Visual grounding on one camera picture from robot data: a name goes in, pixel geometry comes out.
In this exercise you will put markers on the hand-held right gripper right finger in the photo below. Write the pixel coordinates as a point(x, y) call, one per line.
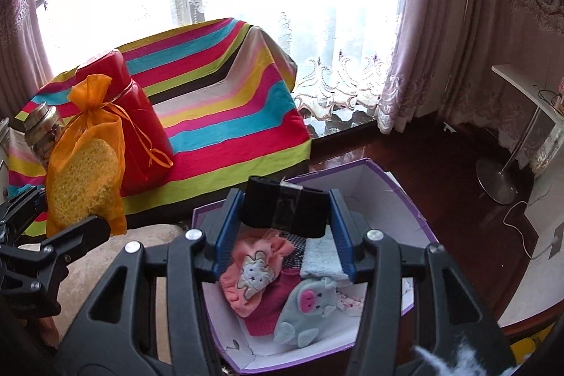
point(341, 226)

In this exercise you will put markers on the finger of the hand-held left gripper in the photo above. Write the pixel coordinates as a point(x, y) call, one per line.
point(83, 233)
point(22, 204)

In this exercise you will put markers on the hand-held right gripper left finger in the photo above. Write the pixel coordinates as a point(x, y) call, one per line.
point(231, 222)

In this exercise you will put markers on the black pouch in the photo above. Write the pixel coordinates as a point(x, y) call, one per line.
point(264, 204)

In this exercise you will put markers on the light blue towel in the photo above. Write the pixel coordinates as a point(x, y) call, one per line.
point(319, 257)

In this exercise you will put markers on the purple cardboard box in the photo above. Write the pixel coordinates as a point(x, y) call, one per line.
point(387, 200)

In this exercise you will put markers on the light pink baby hat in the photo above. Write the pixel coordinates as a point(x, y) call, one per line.
point(255, 270)

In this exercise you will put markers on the orange organza bag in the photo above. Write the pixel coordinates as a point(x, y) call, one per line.
point(83, 173)

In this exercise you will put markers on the grey plush mouse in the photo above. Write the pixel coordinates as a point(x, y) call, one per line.
point(308, 305)

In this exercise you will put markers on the magenta knit cloth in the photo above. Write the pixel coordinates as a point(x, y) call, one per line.
point(273, 310)

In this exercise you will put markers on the beige plush cushion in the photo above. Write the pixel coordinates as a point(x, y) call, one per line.
point(77, 292)

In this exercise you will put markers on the glass jar with metal lid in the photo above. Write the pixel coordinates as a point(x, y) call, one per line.
point(44, 129)

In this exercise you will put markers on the red thermos flask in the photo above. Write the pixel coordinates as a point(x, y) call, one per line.
point(141, 129)

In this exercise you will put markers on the striped colourful tablecloth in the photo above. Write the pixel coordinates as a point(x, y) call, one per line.
point(229, 94)

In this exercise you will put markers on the pink pleated curtain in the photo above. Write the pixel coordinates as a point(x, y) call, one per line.
point(17, 28)

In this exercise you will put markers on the white fluffy tuft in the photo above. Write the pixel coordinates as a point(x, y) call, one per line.
point(467, 360)

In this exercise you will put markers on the white side table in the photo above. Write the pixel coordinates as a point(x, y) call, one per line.
point(520, 83)

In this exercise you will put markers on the pink embroidered curtain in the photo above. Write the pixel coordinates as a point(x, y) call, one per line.
point(462, 28)

